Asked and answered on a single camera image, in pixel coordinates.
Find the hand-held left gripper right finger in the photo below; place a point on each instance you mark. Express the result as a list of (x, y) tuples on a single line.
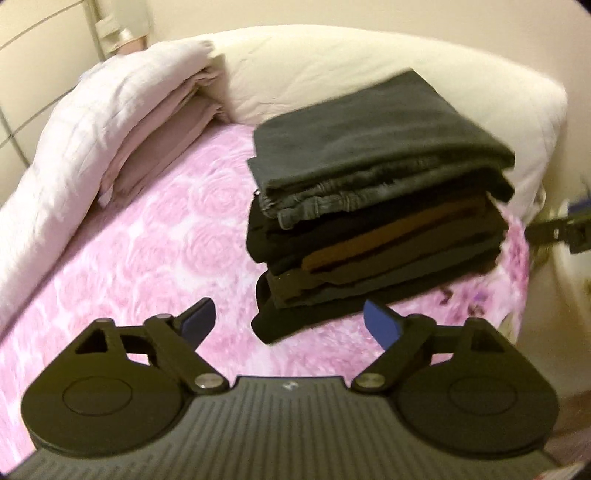
[(378, 323)]

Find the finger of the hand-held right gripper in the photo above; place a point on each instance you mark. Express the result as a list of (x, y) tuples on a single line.
[(549, 230)]

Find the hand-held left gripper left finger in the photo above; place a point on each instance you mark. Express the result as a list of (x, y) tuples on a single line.
[(196, 318)]

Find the dark grey jeans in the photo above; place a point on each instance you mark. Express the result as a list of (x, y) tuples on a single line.
[(369, 129)]

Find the stack of folded dark clothes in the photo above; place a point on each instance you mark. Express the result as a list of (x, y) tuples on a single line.
[(369, 258)]

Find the pink rose print blanket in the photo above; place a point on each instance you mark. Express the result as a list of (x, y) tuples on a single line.
[(161, 258)]

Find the folded pale pink sheet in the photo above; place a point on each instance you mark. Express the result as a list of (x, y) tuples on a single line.
[(161, 143)]

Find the white quilted comforter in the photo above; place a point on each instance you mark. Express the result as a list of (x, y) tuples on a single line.
[(92, 129)]

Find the cream pillow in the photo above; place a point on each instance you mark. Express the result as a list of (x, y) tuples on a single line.
[(323, 60)]

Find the cream wardrobe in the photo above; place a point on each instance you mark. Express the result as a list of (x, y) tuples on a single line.
[(37, 69)]

